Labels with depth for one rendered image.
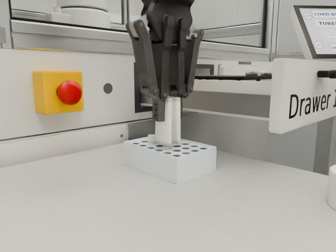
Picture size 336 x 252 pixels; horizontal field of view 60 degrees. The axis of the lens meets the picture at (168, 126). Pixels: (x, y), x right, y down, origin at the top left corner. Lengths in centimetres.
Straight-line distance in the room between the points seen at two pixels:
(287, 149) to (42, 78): 219
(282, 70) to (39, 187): 37
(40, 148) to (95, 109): 13
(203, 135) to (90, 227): 60
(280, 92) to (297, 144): 202
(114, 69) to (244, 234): 44
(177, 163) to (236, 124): 62
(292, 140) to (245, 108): 199
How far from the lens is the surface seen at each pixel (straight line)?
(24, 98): 55
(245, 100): 49
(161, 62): 41
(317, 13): 150
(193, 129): 82
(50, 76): 51
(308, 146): 243
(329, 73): 54
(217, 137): 92
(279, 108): 45
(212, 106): 53
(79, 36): 59
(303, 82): 52
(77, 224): 32
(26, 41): 55
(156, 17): 41
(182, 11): 44
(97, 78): 61
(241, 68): 96
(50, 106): 52
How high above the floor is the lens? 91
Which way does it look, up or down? 11 degrees down
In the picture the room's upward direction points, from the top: straight up
